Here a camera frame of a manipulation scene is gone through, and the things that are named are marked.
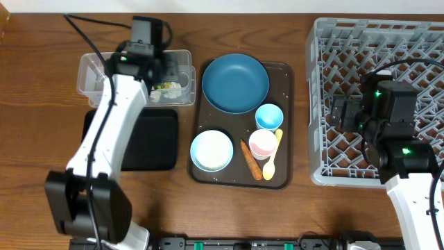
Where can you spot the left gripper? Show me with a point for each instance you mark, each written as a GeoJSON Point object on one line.
{"type": "Point", "coordinates": [173, 73]}

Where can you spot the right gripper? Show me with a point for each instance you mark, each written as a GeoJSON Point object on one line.
{"type": "Point", "coordinates": [351, 107]}

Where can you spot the white tissue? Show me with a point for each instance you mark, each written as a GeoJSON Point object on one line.
{"type": "Point", "coordinates": [174, 91]}
{"type": "Point", "coordinates": [155, 96]}

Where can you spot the light blue cup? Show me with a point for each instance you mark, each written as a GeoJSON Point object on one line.
{"type": "Point", "coordinates": [269, 117]}

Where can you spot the pink white cup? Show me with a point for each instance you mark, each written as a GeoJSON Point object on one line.
{"type": "Point", "coordinates": [262, 144]}

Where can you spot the pale yellow spoon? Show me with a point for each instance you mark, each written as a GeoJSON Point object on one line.
{"type": "Point", "coordinates": [269, 168]}

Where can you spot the green orange snack wrapper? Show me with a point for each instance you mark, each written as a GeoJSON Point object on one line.
{"type": "Point", "coordinates": [164, 85]}

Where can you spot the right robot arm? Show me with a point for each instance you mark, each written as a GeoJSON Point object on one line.
{"type": "Point", "coordinates": [407, 166]}

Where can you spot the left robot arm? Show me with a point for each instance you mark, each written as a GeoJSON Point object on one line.
{"type": "Point", "coordinates": [86, 200]}

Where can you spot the grey dishwasher rack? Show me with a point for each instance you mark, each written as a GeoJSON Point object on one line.
{"type": "Point", "coordinates": [338, 52]}

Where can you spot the clear plastic bin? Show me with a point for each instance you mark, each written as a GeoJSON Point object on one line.
{"type": "Point", "coordinates": [91, 77]}

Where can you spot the dark blue plate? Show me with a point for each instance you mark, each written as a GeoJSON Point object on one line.
{"type": "Point", "coordinates": [235, 83]}

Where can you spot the black plastic bin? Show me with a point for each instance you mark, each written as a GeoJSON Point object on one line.
{"type": "Point", "coordinates": [145, 140]}

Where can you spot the light blue small bowl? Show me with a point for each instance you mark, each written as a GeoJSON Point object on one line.
{"type": "Point", "coordinates": [211, 151]}

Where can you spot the orange carrot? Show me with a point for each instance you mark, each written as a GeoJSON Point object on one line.
{"type": "Point", "coordinates": [251, 162]}

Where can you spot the dark brown serving tray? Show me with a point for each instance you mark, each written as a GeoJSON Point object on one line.
{"type": "Point", "coordinates": [240, 127]}

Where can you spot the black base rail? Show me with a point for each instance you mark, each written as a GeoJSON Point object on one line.
{"type": "Point", "coordinates": [177, 243]}

